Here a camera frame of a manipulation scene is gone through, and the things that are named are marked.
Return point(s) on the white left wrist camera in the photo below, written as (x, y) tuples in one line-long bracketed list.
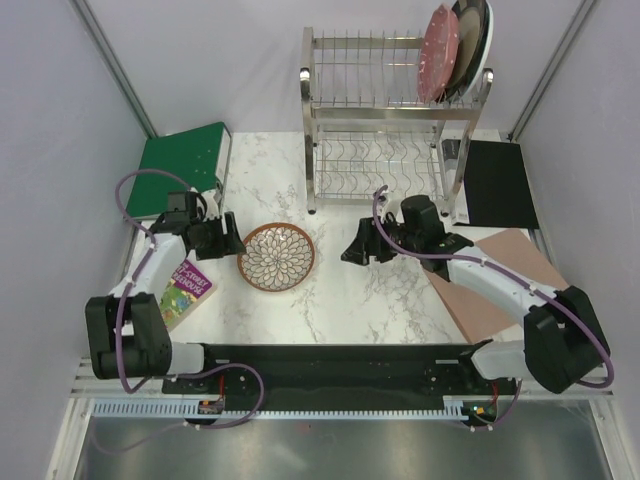
[(208, 203)]

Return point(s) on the black mat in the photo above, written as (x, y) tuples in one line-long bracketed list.
[(496, 187)]

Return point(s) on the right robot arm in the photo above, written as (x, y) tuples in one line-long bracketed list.
[(563, 343)]

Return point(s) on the white watermelon plate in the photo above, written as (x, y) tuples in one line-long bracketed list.
[(485, 49)]

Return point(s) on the brown floral pattern bowl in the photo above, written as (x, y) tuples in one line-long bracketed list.
[(278, 256)]

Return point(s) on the green ring binder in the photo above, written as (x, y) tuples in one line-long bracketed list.
[(198, 158)]

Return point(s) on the purple treehouse book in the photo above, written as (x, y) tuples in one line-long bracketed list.
[(187, 288)]

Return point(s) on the steel dish rack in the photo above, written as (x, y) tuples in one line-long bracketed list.
[(364, 125)]

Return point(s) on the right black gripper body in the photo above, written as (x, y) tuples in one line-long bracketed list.
[(397, 235)]

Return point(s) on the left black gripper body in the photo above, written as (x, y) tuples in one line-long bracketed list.
[(211, 238)]

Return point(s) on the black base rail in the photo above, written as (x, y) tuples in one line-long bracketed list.
[(341, 377)]

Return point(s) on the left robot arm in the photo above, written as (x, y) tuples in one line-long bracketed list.
[(127, 334)]

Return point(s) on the white slotted cable duct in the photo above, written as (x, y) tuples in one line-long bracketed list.
[(193, 409)]

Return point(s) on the black rimmed cream plate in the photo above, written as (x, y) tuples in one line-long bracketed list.
[(473, 23)]

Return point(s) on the pink polka dot plate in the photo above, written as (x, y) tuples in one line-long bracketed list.
[(438, 54)]

